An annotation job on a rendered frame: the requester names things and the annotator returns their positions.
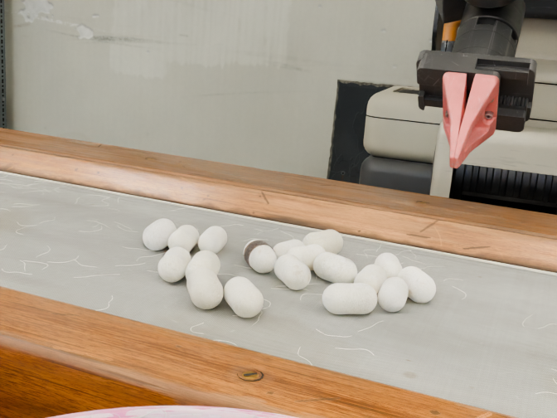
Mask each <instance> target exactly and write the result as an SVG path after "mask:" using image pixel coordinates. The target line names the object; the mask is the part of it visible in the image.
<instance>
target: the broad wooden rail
mask: <svg viewBox="0 0 557 418"><path fill-rule="evenodd" d="M0 171H2V172H6V173H15V174H19V175H24V176H28V177H37V178H42V179H46V180H52V181H56V182H64V183H69V184H74V185H78V186H83V187H92V188H96V189H101V190H105V191H110V192H118V193H123V194H128V195H133V196H137V197H146V198H151V199H155V200H159V201H165V202H173V203H177V204H182V205H187V206H192V207H200V208H205V209H209V210H214V211H222V212H227V213H232V214H236V215H241V216H250V217H254V218H259V219H264V220H268V221H276V222H282V223H286V224H291V225H295V226H304V227H309V228H313V229H318V230H323V231H325V230H334V231H337V232H338V233H341V234H345V235H350V236H359V237H363V238H367V239H372V240H377V241H385V242H390V243H395V244H400V245H408V246H413V247H417V248H422V249H426V250H435V251H440V252H444V253H449V254H454V255H462V256H466V257H472V258H476V259H481V260H489V261H494V262H499V263H503V264H508V265H516V266H521V267H526V268H531V269H535V270H543V271H549V272H553V273H557V215H553V214H548V213H542V212H537V211H527V210H521V209H516V208H510V207H500V206H495V205H490V204H484V203H479V202H469V201H464V200H458V199H452V198H446V197H437V196H431V195H426V194H421V193H415V192H405V191H400V190H395V189H389V188H383V187H373V186H368V185H362V184H357V183H351V182H342V181H336V180H331V179H326V178H319V177H309V176H304V175H299V174H293V173H283V172H278V171H271V170H264V169H260V168H252V167H246V166H240V165H235V164H230V163H220V162H214V161H209V160H204V159H198V158H188V157H183V156H177V155H171V154H166V153H156V152H151V151H145V150H140V149H135V148H125V147H119V146H113V145H108V144H102V143H93V142H87V141H82V140H76V139H67V138H61V137H56V136H50V135H44V134H34V133H29V132H24V131H18V130H13V129H3V128H0Z"/></svg>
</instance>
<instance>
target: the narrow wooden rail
mask: <svg viewBox="0 0 557 418"><path fill-rule="evenodd" d="M135 406H214V407H227V408H235V409H244V410H252V411H263V412H269V413H275V414H280V415H285V416H294V417H298V418H518V417H514V416H509V415H505V414H502V413H498V412H495V411H489V410H485V409H482V408H478V407H475V406H470V405H466V404H463V403H459V402H456V401H450V400H446V399H443V398H439V397H436V396H430V395H427V394H424V393H420V392H416V391H411V390H407V389H404V388H400V387H397V386H391V385H387V384H384V383H380V382H375V381H372V380H368V379H365V378H361V377H355V376H352V375H348V374H345V373H341V372H335V371H332V370H328V369H326V368H322V367H316V366H313V365H309V364H306V363H302V362H296V361H293V360H289V359H286V358H282V357H276V356H274V355H270V354H267V353H263V352H257V351H254V350H250V349H247V348H241V347H237V346H234V345H230V344H227V343H222V342H218V341H215V340H211V339H208V338H202V337H198V336H195V335H191V334H188V333H182V332H178V331H175V330H172V329H169V328H163V327H159V326H156V325H152V324H149V323H143V322H139V321H136V320H132V319H129V318H124V317H120V316H117V315H113V314H110V313H104V312H100V311H97V310H93V309H87V308H84V307H80V306H77V305H73V304H68V303H65V302H61V301H58V300H54V299H48V298H45V297H41V296H38V295H34V294H29V293H25V292H22V291H19V290H15V289H9V288H6V287H2V286H0V418H47V417H52V416H62V415H67V414H71V413H78V412H84V411H96V410H104V409H114V408H122V407H135Z"/></svg>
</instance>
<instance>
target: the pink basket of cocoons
mask: <svg viewBox="0 0 557 418"><path fill-rule="evenodd" d="M47 418H298V417H294V416H285V415H280V414H275V413H269V412H263V411H252V410H244V409H235V408H227V407H214V406H135V407H122V408H114V409H104V410H96V411H84V412H78V413H71V414H67V415H62V416H52V417H47Z"/></svg>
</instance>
